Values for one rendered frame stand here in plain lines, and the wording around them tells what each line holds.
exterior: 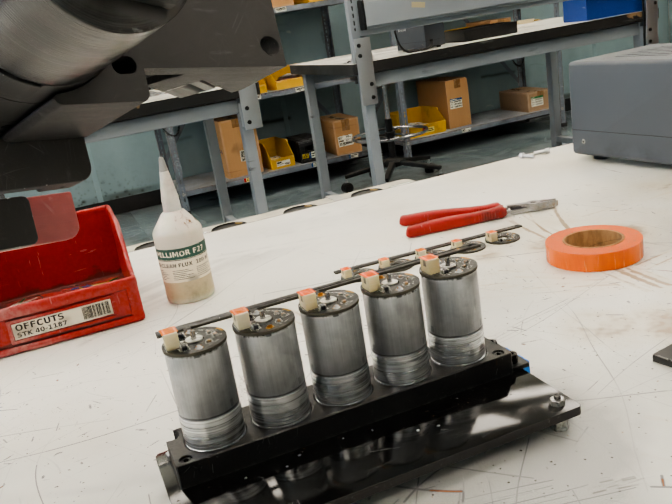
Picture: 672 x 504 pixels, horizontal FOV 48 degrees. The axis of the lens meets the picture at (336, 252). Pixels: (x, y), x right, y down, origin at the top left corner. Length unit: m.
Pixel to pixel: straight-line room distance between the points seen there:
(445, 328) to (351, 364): 0.05
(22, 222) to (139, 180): 4.38
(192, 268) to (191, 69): 0.24
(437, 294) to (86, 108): 0.16
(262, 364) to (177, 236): 0.23
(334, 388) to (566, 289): 0.19
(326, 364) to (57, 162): 0.13
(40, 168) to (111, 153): 4.35
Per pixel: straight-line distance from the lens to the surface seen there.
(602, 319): 0.42
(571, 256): 0.49
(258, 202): 2.70
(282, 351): 0.29
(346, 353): 0.30
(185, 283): 0.52
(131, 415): 0.40
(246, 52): 0.32
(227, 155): 4.34
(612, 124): 0.75
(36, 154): 0.32
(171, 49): 0.30
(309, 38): 4.92
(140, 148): 4.68
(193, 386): 0.29
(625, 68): 0.73
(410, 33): 3.00
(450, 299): 0.32
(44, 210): 0.34
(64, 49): 0.24
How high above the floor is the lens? 0.92
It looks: 17 degrees down
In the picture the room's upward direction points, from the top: 9 degrees counter-clockwise
